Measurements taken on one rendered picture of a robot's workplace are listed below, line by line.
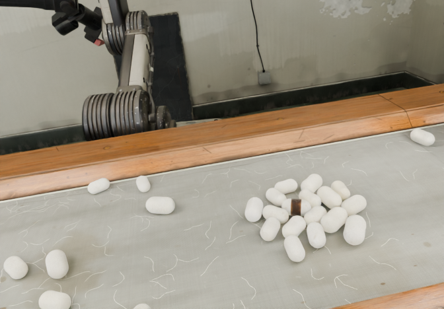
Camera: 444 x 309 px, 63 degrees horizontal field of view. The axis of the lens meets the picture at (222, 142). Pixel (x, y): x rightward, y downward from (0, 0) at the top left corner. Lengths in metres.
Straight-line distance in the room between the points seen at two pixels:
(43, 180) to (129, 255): 0.23
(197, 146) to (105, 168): 0.15
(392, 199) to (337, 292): 0.17
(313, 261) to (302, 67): 2.33
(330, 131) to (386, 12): 2.31
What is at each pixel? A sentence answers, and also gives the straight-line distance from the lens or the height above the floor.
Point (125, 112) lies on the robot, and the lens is 0.76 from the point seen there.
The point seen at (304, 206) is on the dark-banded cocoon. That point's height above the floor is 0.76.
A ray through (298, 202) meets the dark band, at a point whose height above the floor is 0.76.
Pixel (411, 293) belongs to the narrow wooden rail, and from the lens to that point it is 0.36.
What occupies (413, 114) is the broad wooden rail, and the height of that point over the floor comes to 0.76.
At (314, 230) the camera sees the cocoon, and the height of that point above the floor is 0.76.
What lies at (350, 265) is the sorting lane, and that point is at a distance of 0.41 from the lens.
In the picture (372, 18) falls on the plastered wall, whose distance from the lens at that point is 2.84.
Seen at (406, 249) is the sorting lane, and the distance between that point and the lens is 0.44.
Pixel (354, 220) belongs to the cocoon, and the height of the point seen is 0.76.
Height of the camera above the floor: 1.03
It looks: 27 degrees down
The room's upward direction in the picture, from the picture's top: 6 degrees counter-clockwise
